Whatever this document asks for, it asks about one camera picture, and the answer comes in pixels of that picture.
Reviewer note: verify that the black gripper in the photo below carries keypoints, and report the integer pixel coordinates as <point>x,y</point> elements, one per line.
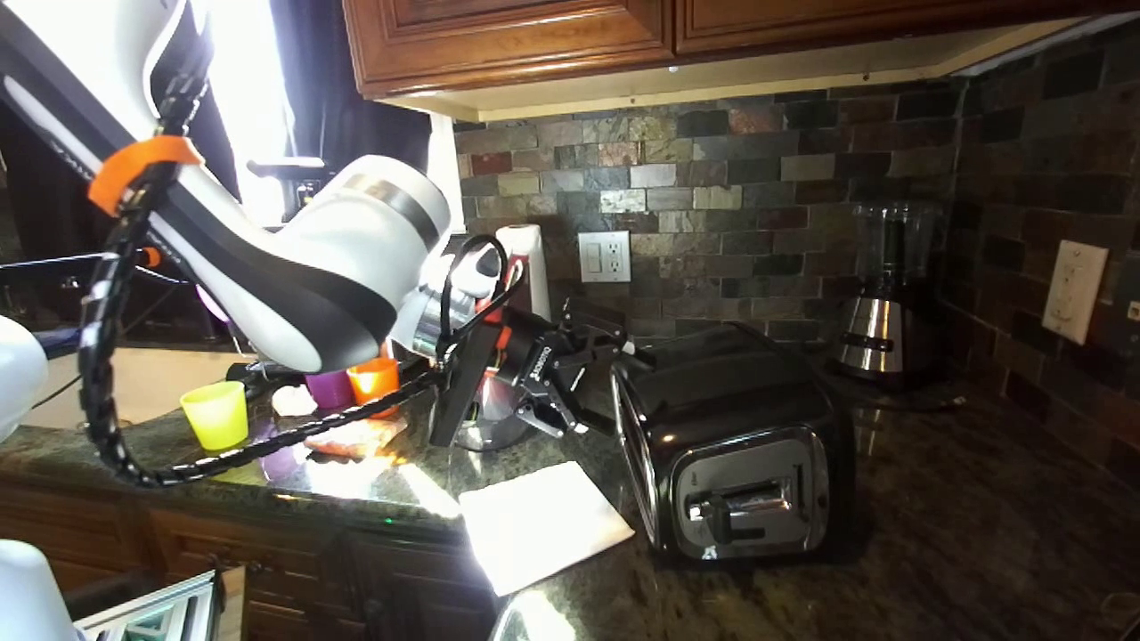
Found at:
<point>542,356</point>

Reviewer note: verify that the black and chrome toaster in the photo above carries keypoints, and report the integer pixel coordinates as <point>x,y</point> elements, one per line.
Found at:
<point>734,475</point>

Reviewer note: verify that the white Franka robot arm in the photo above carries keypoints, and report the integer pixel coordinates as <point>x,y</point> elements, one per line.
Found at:
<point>309,273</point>

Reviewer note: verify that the white paper towel roll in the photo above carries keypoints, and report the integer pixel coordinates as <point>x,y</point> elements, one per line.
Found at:
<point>531,269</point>

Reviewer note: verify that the white paper sheet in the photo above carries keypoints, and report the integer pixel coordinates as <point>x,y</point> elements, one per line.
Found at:
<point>539,529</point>

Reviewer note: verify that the orange plastic cup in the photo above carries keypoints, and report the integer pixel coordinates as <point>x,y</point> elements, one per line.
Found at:
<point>375,378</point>

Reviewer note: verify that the clear snack packet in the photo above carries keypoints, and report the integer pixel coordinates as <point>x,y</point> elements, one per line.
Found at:
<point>349,440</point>

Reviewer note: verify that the purple plastic cup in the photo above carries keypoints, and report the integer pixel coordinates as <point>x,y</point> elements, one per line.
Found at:
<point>330,388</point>

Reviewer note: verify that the small white round object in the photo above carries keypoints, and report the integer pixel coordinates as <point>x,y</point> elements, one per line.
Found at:
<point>293,399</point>

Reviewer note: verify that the wooden base cabinet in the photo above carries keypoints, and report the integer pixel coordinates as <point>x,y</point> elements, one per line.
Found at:
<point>356,572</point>

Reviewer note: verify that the green plastic cup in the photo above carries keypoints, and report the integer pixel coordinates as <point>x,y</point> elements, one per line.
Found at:
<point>216,416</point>

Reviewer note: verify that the white framed panel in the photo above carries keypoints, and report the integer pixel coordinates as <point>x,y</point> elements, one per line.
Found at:
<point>154,609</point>

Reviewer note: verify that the white wall outlet plate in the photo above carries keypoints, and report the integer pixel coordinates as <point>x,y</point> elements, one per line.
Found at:
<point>602,254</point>

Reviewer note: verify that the wooden wall cabinet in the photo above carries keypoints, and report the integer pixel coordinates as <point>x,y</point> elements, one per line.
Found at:
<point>537,35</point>

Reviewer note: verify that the beige wall plate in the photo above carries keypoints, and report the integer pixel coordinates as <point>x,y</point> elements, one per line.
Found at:
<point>1074,291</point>

